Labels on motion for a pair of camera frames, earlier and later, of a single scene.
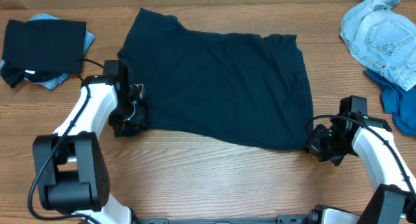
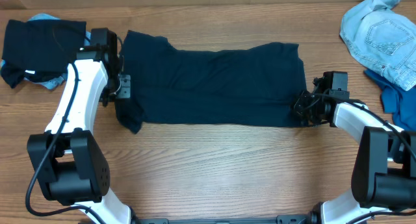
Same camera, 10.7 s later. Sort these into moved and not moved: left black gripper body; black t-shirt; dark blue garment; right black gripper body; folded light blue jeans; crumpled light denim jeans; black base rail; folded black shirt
Moved: black t-shirt; right black gripper body; left black gripper body
Not moved: dark blue garment; folded light blue jeans; folded black shirt; crumpled light denim jeans; black base rail
